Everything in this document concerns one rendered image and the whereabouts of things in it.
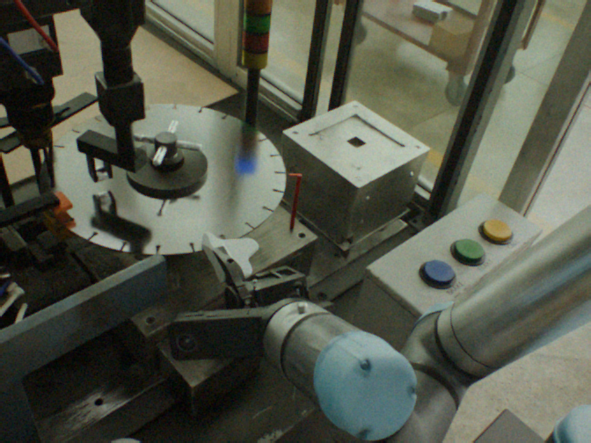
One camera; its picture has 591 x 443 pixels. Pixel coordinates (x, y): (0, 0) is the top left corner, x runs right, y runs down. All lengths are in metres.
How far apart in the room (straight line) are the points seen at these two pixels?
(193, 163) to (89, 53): 0.75
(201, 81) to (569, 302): 1.09
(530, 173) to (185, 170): 0.52
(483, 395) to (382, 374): 1.42
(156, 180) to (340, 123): 0.39
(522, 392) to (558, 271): 1.46
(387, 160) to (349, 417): 0.60
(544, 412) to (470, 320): 1.38
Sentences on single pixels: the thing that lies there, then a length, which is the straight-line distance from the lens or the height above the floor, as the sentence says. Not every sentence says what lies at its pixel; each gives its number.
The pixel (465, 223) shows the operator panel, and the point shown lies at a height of 0.90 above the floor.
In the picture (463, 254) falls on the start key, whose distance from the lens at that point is 0.88.
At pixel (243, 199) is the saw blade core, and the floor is 0.95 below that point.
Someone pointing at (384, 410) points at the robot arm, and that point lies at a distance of 0.50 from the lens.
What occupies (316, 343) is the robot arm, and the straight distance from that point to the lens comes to 0.52.
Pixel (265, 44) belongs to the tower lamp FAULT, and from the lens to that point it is 1.05.
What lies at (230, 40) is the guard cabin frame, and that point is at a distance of 1.43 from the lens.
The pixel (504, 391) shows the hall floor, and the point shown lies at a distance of 1.93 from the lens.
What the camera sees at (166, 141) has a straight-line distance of 0.83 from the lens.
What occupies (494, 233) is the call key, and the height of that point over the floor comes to 0.91.
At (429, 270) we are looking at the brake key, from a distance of 0.84.
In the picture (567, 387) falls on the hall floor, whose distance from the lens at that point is 2.03.
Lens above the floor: 1.49
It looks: 43 degrees down
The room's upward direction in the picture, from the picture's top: 8 degrees clockwise
